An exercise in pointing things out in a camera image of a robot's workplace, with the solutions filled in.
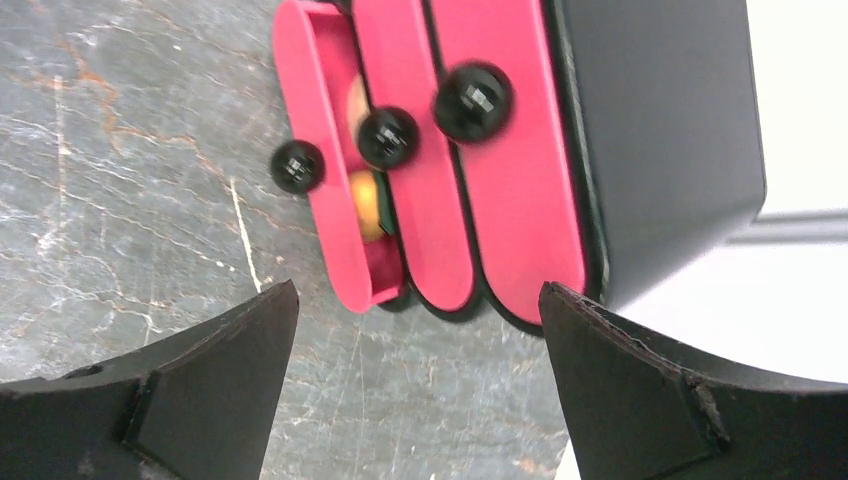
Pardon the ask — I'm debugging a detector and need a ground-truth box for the small tan beauty sponge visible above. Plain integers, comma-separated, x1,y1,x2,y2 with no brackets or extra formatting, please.
349,169,384,243

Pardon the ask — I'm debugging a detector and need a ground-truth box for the large beige powder puff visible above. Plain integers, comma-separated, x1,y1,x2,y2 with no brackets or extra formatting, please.
346,74,370,144

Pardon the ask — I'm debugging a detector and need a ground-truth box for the black pink drawer organizer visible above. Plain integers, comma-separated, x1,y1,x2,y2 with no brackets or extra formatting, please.
271,1,766,334

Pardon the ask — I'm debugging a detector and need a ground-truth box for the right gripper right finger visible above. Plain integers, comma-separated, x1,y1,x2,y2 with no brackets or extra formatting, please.
539,282,847,479

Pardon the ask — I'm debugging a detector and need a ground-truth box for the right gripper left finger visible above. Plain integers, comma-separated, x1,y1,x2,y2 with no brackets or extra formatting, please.
1,281,299,479

